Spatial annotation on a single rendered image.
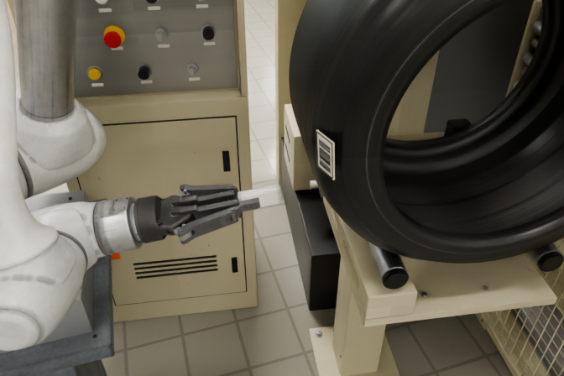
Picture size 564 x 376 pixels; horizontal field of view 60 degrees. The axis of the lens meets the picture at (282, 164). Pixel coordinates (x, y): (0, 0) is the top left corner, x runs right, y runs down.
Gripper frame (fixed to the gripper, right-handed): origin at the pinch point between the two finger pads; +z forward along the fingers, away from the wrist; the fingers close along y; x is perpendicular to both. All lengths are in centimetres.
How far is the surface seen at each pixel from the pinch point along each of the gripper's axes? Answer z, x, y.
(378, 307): 16.4, 20.2, -11.0
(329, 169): 10.4, -11.7, -11.2
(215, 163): -13, 31, 58
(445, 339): 53, 110, 35
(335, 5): 15.0, -29.8, -0.7
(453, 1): 25.9, -31.7, -11.8
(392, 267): 19.4, 12.1, -9.8
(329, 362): 10, 103, 32
